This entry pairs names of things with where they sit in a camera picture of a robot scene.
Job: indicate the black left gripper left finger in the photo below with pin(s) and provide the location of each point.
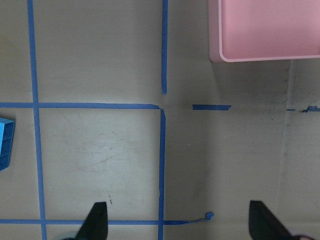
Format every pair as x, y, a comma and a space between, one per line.
95, 226

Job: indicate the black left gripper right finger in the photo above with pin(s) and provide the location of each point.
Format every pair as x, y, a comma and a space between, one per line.
263, 224

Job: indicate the blue toy block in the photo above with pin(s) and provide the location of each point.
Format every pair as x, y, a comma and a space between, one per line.
7, 127

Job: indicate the pink plastic box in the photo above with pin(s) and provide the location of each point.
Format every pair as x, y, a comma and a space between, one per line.
263, 30

